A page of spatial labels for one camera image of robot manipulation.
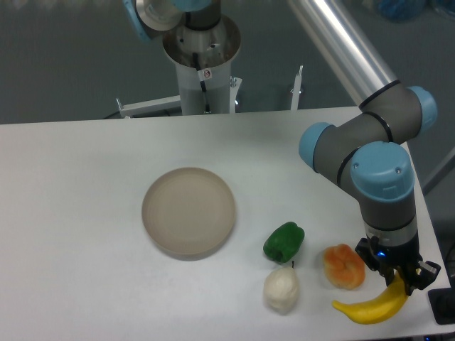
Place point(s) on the white metal bracket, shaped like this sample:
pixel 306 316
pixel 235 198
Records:
pixel 297 90
pixel 148 107

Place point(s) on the orange knotted bread roll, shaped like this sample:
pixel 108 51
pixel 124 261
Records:
pixel 343 267

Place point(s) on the grey metal table leg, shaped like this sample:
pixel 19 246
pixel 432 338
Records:
pixel 442 169

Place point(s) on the yellow banana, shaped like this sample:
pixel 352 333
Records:
pixel 378 309

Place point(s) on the black device at table edge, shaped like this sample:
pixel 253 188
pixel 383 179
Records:
pixel 442 304

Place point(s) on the green bell pepper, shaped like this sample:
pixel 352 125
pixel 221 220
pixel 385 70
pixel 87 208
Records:
pixel 284 243

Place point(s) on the beige round plate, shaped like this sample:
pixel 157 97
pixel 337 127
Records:
pixel 189 212

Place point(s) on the white metal bracket left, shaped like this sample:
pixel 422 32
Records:
pixel 148 107

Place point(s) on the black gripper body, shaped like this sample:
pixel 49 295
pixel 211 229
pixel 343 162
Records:
pixel 396 256

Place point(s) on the white pear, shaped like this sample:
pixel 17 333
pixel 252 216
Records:
pixel 281 289

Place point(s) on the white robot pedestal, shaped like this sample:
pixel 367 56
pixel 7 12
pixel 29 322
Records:
pixel 203 62

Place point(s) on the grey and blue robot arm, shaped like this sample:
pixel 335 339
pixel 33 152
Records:
pixel 364 157

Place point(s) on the blue plastic bag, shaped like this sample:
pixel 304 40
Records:
pixel 406 10

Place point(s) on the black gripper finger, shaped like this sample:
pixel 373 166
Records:
pixel 374 263
pixel 419 276

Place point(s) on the white metal bracket right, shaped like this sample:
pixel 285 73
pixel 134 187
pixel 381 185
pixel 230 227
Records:
pixel 297 90

